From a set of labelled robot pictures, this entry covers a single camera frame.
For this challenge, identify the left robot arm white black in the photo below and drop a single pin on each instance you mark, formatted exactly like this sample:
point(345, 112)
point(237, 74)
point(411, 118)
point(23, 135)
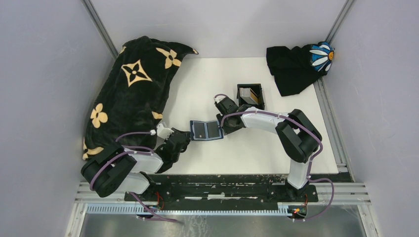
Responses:
point(120, 168)

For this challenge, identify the black card tray stand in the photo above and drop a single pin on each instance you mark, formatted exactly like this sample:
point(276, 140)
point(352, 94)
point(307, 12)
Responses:
point(257, 88)

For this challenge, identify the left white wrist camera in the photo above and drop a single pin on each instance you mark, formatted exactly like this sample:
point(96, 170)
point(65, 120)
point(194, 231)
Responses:
point(162, 131)

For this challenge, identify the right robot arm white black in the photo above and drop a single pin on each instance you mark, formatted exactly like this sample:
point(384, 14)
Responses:
point(300, 139)

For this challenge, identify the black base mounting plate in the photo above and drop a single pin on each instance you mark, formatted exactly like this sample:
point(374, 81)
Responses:
point(223, 197)

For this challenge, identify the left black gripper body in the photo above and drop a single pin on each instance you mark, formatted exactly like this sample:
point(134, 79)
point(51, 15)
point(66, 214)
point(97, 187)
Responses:
point(187, 142)

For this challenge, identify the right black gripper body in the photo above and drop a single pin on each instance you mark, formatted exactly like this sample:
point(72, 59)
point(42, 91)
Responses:
point(228, 127)

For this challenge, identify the aluminium frame rails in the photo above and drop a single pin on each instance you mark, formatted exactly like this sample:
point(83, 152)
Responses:
point(343, 209)

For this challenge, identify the stack of credit cards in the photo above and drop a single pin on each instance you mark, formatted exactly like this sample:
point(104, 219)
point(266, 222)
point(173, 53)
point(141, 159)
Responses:
point(248, 95)

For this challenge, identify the black blanket with beige flowers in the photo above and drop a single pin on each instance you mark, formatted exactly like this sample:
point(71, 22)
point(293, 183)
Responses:
point(133, 97)

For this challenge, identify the blue leather card holder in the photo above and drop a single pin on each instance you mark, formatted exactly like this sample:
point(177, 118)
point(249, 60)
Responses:
point(205, 130)

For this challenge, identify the black cloth with blue flower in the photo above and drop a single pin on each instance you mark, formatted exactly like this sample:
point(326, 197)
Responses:
point(299, 67)

